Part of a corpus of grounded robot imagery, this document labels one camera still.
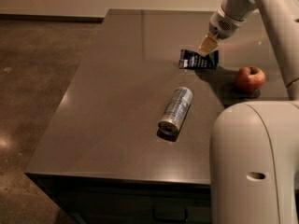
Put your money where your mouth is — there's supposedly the red apple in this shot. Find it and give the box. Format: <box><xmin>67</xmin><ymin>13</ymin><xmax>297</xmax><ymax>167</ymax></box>
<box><xmin>235</xmin><ymin>66</ymin><xmax>265</xmax><ymax>93</ymax></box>

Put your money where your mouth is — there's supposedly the blue rxbar blueberry wrapper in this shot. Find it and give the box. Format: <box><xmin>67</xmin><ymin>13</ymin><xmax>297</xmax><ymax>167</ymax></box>
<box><xmin>178</xmin><ymin>49</ymin><xmax>219</xmax><ymax>70</ymax></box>

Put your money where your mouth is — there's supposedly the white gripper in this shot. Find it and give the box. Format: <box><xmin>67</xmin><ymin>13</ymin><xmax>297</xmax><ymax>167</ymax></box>
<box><xmin>197</xmin><ymin>5</ymin><xmax>246</xmax><ymax>57</ymax></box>

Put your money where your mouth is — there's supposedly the dark cabinet drawer with handle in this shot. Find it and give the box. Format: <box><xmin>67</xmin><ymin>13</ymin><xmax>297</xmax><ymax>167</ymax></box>
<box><xmin>36</xmin><ymin>175</ymin><xmax>212</xmax><ymax>224</ymax></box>

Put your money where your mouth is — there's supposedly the silver energy drink can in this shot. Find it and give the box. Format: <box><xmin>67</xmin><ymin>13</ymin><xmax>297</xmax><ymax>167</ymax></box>
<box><xmin>158</xmin><ymin>87</ymin><xmax>192</xmax><ymax>136</ymax></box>

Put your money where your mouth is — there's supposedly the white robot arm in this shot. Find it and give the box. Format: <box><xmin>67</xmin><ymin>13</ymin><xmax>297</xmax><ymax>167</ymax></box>
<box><xmin>199</xmin><ymin>0</ymin><xmax>299</xmax><ymax>224</ymax></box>

